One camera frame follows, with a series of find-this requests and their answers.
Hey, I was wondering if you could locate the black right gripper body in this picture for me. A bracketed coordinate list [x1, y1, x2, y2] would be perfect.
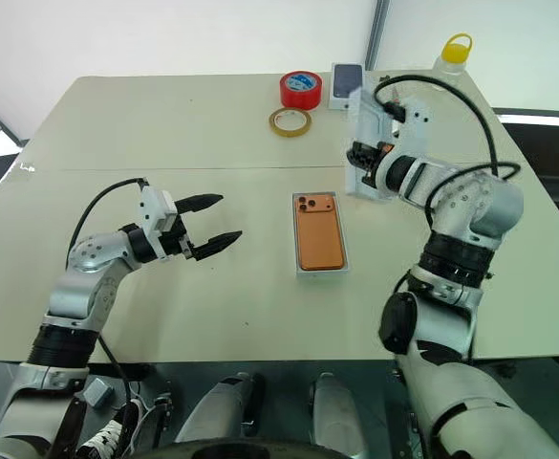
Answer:
[347, 138, 395, 186]

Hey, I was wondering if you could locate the silver black rounded shell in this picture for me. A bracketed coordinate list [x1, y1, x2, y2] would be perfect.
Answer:
[176, 372, 266, 444]

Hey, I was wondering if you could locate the white phone box lid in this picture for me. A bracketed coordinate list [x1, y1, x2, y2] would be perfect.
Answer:
[344, 87, 398, 203]

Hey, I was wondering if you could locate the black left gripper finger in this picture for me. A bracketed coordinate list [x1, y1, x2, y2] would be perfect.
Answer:
[192, 229, 244, 262]
[173, 192, 225, 217]

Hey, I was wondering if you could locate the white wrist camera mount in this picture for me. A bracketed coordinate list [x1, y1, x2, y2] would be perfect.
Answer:
[391, 94, 434, 160]
[138, 185, 178, 262]

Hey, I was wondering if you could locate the grey vertical pole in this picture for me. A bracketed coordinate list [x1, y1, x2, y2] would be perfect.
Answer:
[363, 0, 391, 73]

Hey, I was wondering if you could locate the black white sneaker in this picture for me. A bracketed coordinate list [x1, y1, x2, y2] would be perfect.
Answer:
[77, 401, 141, 455]

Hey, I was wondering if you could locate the grey metal block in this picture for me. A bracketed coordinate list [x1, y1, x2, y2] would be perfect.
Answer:
[83, 377, 115, 410]

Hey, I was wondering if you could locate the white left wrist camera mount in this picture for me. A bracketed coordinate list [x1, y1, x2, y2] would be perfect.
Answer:
[138, 185, 178, 262]

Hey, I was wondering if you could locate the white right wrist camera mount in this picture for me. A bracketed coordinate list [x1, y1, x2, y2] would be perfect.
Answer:
[391, 94, 434, 160]

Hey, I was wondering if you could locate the black furniture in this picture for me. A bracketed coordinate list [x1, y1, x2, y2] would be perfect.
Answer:
[492, 107, 559, 240]

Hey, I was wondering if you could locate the phone box with blue print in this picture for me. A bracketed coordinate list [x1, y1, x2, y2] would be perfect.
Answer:
[329, 61, 367, 111]

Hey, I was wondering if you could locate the red tape roll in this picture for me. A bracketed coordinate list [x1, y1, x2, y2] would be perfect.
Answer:
[277, 71, 322, 111]

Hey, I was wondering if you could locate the orange smartphone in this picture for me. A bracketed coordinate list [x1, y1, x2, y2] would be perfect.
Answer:
[291, 193, 349, 273]

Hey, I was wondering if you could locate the white plastic tray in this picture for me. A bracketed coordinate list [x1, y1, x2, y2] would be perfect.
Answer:
[290, 190, 355, 281]

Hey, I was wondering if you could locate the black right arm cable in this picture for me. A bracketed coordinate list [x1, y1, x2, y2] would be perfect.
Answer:
[373, 74, 523, 182]

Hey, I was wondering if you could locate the clear tape roll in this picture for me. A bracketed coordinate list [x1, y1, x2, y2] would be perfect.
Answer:
[268, 107, 313, 140]

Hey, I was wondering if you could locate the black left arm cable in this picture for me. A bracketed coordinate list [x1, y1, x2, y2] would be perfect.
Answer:
[65, 177, 149, 269]

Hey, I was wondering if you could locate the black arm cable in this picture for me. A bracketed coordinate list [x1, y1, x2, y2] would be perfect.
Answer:
[65, 177, 149, 269]
[373, 74, 523, 182]

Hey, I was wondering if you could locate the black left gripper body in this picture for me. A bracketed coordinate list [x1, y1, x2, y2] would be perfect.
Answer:
[158, 214, 200, 262]

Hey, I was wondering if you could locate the clear bottle with yellow cap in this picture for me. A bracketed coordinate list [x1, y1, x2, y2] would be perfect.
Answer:
[429, 32, 475, 90]

